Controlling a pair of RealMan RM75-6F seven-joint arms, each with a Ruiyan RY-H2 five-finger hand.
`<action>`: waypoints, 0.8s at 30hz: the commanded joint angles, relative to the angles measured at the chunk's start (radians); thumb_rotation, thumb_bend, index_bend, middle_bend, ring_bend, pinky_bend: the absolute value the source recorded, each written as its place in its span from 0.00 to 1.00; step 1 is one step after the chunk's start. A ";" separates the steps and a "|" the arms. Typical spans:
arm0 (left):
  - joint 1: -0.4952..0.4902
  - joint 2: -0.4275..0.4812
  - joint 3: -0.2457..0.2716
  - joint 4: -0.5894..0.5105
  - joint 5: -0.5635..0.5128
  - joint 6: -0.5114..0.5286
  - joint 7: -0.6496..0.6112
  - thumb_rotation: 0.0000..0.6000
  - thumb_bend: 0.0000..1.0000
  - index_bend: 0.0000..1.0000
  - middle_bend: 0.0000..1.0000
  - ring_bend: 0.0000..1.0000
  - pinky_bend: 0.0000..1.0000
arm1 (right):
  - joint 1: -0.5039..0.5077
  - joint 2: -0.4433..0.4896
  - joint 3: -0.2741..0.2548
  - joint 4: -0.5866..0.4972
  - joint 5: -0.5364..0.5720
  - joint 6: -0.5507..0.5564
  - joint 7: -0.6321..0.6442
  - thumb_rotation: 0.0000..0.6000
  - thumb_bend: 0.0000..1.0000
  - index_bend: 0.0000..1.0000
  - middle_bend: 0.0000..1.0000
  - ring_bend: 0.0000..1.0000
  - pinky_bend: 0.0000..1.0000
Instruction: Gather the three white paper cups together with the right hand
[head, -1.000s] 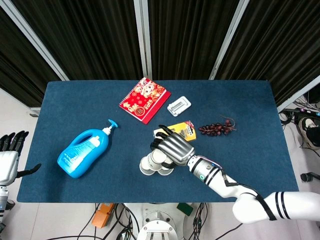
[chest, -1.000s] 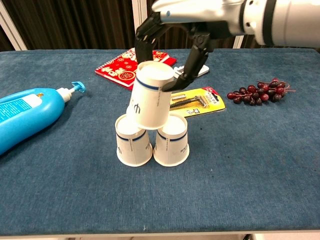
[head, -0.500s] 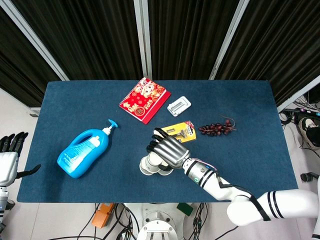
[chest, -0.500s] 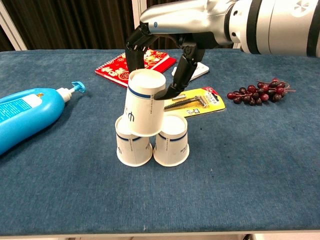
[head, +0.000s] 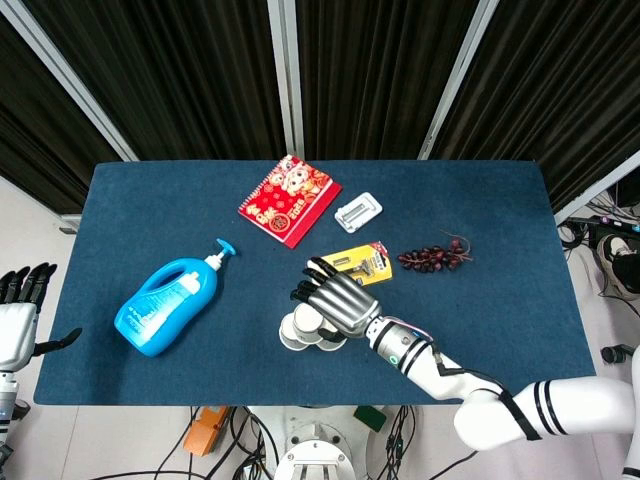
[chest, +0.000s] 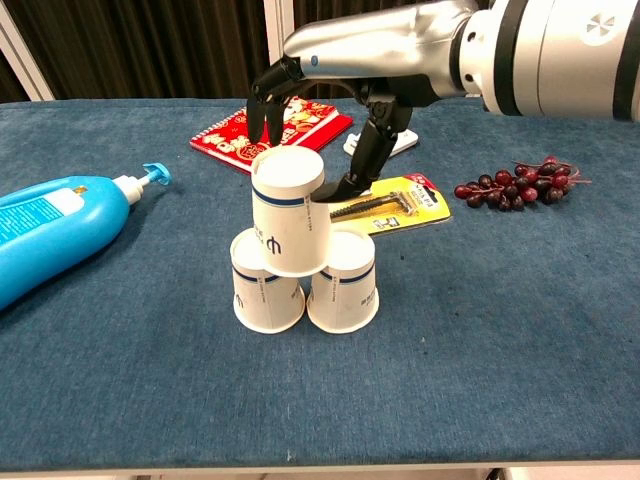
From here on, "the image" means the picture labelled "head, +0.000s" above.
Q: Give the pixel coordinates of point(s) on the black white shoe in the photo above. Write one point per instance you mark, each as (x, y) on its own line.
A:
(620, 262)

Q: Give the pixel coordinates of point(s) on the white plastic holder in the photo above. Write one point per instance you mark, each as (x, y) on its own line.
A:
(359, 212)

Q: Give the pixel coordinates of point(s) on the dark red grape bunch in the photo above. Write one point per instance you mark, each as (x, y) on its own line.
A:
(425, 260)

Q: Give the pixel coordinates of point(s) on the yellow razor blister pack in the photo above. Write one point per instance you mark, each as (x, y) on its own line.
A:
(372, 265)

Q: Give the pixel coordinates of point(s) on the blue pump bottle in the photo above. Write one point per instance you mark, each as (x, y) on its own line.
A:
(165, 300)

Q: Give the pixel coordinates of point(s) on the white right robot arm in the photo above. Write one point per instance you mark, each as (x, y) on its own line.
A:
(500, 405)

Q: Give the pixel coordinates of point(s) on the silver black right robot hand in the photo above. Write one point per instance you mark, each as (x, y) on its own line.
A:
(345, 302)

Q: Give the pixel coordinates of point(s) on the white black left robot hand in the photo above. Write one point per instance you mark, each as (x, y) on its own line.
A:
(17, 335)

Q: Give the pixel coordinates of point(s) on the red spiral notebook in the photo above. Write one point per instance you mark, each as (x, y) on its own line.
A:
(290, 200)

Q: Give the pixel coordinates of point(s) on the blue tablecloth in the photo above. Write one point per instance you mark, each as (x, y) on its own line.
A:
(150, 215)

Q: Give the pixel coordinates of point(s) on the orange box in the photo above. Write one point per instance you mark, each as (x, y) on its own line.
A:
(205, 430)

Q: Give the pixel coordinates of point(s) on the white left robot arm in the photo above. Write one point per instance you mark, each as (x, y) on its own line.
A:
(7, 395)

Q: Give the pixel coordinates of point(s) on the green box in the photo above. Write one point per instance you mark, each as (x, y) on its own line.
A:
(370, 419)

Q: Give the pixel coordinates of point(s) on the black caster wheel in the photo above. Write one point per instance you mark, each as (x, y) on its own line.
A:
(616, 354)

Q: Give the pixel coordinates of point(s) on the dark pleated curtain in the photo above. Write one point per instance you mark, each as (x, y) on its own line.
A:
(35, 125)
(380, 75)
(550, 85)
(175, 75)

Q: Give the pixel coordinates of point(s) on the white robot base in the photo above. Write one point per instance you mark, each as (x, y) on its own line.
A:
(320, 450)

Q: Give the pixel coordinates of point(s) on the white frame post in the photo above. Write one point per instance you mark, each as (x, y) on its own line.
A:
(457, 75)
(75, 85)
(600, 190)
(287, 75)

